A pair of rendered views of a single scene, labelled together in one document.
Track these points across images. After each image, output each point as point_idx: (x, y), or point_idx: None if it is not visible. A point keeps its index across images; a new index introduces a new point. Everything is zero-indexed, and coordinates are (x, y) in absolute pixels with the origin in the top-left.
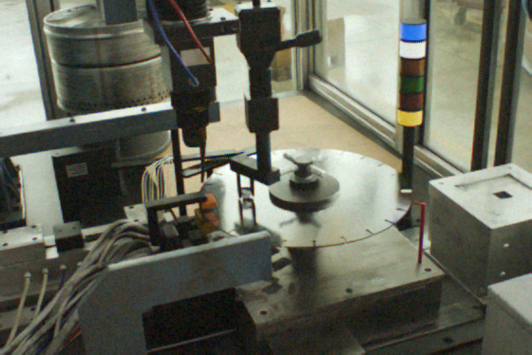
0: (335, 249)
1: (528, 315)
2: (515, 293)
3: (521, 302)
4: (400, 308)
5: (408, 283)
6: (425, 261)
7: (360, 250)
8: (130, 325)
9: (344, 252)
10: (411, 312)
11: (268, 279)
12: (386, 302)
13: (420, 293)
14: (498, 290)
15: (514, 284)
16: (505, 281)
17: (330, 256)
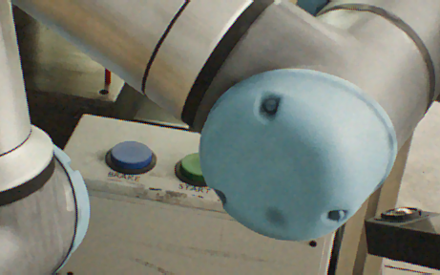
0: (51, 37)
1: (69, 153)
2: (94, 131)
3: (85, 139)
4: (54, 122)
5: (64, 94)
6: (115, 84)
7: (72, 48)
8: None
9: (52, 44)
10: (71, 134)
11: None
12: (34, 105)
13: (81, 115)
14: (84, 121)
15: (112, 124)
16: (109, 118)
17: (33, 41)
